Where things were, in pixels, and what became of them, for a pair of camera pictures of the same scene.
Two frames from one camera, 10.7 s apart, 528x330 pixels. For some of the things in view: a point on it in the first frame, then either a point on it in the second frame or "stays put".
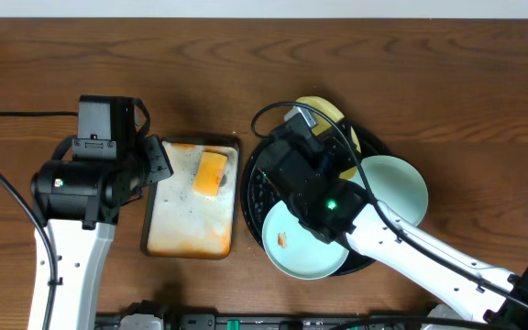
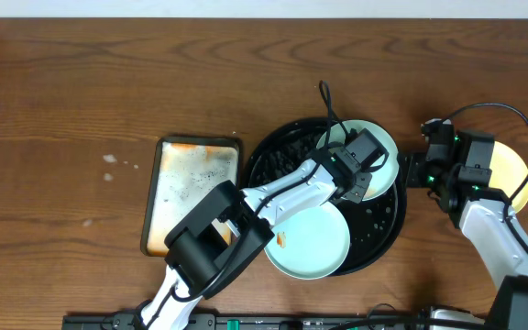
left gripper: x=155 y=159 → x=357 y=184
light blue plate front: x=295 y=249 stays put
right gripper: x=341 y=142 → x=414 y=164
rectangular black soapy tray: x=192 y=213 stays put
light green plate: x=394 y=183 → x=382 y=178
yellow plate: x=324 y=120 → x=508 y=172
